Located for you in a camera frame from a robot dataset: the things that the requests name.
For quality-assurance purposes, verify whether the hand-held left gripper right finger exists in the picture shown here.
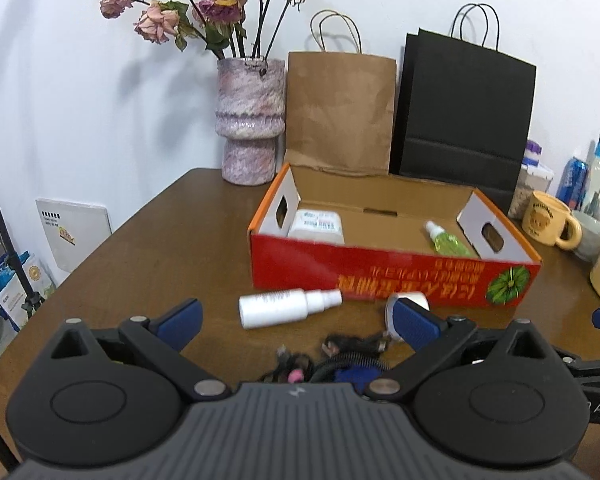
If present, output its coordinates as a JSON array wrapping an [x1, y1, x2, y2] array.
[[366, 297, 556, 403]]

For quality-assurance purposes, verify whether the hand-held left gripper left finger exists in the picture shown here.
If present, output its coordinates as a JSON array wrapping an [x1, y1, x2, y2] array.
[[51, 298, 229, 402]]

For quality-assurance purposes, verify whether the red cardboard box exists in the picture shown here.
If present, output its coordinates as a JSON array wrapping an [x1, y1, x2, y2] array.
[[247, 162, 543, 309]]

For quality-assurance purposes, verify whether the blue round tool grey handle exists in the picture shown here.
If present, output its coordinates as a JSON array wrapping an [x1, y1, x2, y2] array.
[[312, 351, 386, 391]]

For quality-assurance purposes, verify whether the white tape roll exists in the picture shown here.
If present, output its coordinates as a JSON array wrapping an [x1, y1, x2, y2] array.
[[384, 293, 431, 343]]

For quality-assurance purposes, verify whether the grey white bowl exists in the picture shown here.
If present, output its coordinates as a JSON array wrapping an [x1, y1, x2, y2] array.
[[570, 209, 600, 263]]

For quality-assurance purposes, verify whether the green spray bottle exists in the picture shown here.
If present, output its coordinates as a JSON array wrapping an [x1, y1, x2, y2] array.
[[424, 220, 476, 257]]

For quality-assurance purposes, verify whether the white spray bottle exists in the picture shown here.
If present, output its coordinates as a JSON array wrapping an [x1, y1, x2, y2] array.
[[238, 288, 343, 330]]

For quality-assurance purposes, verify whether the yellow bear mug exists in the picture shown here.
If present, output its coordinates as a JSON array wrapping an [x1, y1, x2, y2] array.
[[521, 191, 583, 251]]

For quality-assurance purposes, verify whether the white flat board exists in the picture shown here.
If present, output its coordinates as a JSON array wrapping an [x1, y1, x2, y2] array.
[[35, 197, 112, 273]]

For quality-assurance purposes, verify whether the white labelled packet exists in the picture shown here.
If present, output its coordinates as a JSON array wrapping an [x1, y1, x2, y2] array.
[[286, 208, 346, 245]]

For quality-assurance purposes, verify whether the blue drink can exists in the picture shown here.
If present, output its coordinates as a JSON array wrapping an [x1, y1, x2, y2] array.
[[556, 156, 590, 211]]

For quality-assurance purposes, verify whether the white packet gold seal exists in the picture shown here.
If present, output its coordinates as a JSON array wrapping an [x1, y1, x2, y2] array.
[[22, 254, 57, 301]]

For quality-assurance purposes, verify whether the clear plastic jar white lid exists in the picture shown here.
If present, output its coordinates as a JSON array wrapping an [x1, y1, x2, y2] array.
[[509, 162, 555, 221]]

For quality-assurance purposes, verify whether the black tripod stand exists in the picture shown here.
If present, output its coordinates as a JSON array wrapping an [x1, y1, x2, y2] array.
[[0, 125, 47, 333]]

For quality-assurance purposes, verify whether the clear bottle blue label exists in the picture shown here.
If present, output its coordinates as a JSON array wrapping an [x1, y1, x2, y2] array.
[[582, 130, 600, 213]]

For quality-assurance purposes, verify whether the blue white carton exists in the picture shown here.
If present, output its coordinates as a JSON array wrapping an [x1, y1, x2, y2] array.
[[0, 252, 33, 332]]

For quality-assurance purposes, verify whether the black paper bag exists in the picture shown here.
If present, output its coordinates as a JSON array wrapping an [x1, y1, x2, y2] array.
[[389, 3, 537, 213]]

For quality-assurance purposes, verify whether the pink mottled ceramic vase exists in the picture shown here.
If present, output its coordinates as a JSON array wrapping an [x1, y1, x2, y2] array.
[[216, 57, 286, 186]]

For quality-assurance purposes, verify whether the brown paper bag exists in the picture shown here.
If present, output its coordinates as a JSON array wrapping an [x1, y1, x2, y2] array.
[[284, 10, 397, 177]]

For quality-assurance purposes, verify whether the black cable with pink plug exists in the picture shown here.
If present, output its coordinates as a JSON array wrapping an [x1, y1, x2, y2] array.
[[259, 345, 316, 386]]

